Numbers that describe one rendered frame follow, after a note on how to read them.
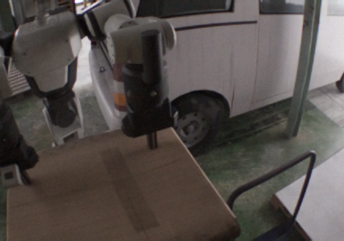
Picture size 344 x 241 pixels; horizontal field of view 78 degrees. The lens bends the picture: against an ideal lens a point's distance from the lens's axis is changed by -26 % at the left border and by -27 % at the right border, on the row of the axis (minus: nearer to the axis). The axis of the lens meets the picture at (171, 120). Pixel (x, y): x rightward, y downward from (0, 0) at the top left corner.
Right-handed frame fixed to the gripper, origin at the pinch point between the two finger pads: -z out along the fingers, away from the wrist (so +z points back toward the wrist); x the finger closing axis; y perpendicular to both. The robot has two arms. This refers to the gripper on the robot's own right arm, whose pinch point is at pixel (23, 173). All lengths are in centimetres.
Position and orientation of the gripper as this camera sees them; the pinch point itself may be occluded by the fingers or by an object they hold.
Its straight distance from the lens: 65.2
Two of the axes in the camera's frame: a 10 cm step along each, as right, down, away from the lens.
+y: -3.9, -5.4, 7.4
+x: 9.2, -2.7, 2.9
